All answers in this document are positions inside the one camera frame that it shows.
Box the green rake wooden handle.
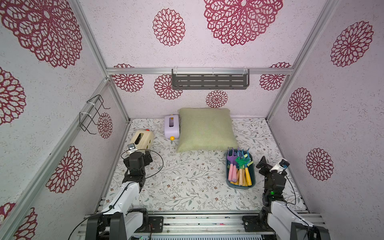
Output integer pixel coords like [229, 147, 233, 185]
[236, 154, 252, 187]

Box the purple rake pink handle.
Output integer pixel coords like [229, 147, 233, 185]
[227, 149, 238, 183]

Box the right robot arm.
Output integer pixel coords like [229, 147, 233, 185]
[242, 157, 331, 240]

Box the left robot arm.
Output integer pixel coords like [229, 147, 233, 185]
[82, 149, 153, 240]

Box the cream tissue box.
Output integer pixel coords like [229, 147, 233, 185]
[130, 129, 155, 150]

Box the lilac tissue box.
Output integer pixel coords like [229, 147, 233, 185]
[164, 115, 180, 141]

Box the teal storage box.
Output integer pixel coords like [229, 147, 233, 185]
[226, 148, 256, 190]

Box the floral table mat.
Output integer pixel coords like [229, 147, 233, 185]
[101, 117, 307, 212]

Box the green pillow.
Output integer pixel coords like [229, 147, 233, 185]
[177, 108, 239, 153]

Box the black wire rack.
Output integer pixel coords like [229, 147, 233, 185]
[79, 94, 110, 135]

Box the metal base rail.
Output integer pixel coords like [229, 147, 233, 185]
[80, 209, 328, 240]

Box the grey wall shelf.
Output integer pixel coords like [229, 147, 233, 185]
[171, 69, 250, 90]

